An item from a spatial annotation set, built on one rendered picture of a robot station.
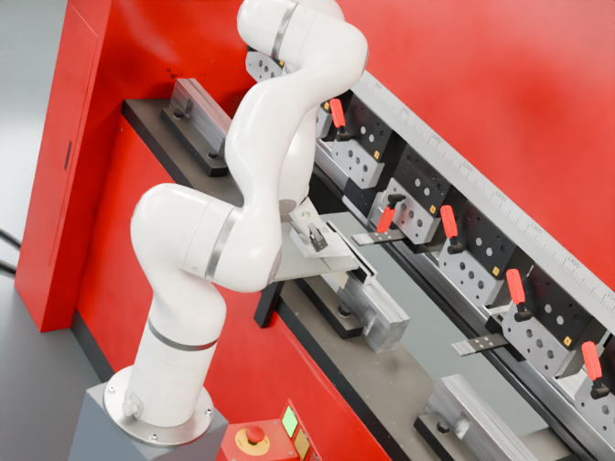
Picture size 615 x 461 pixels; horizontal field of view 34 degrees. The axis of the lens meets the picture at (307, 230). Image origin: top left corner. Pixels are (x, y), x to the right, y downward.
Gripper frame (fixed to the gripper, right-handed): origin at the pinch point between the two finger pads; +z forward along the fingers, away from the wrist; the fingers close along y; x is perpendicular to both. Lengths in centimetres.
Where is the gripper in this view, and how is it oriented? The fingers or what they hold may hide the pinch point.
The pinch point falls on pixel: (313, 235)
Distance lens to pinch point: 225.1
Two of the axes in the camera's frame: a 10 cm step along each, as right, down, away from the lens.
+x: -8.4, 5.3, -0.7
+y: -4.4, -6.1, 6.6
